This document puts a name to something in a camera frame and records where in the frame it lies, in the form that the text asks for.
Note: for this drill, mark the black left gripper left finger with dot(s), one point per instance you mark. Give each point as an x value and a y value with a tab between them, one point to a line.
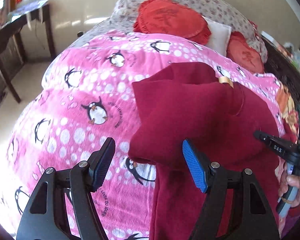
61	205

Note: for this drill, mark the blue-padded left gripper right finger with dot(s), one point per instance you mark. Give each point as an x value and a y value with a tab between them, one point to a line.
235	206

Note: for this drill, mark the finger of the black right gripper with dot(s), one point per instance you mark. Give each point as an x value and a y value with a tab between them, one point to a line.
269	140

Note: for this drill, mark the dark red fleece garment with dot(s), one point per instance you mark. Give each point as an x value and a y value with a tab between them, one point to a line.
186	101

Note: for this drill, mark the orange floral blanket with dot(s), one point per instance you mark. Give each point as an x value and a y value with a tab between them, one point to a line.
289	114

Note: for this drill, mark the dark carved wooden headboard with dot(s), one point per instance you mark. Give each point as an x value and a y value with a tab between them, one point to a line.
283	70

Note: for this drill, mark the small red heart cushion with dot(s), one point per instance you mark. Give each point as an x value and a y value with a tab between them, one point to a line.
241	53

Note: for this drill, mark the pink penguin blanket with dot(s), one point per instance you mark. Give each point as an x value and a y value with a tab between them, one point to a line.
89	97

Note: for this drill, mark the white square pillow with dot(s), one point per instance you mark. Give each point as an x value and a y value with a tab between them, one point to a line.
220	36

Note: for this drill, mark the dark wooden side table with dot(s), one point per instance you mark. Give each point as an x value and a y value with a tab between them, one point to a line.
11	30

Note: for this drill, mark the large red heart cushion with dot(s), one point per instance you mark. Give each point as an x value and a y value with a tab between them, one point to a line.
169	17

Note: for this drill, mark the floral pillow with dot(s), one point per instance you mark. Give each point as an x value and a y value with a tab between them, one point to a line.
216	10

